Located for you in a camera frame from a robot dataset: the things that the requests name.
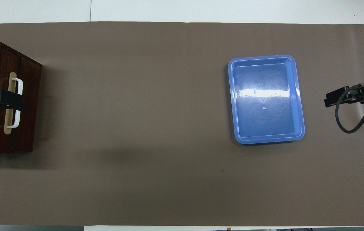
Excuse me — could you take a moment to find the wooden drawer with white handle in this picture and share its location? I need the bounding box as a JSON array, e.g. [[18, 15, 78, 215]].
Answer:
[[0, 41, 43, 154]]

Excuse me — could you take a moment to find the blue plastic tray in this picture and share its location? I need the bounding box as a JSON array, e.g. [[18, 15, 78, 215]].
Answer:
[[227, 55, 306, 145]]

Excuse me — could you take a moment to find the brown table mat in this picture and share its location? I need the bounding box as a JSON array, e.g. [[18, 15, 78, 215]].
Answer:
[[0, 21, 364, 227]]

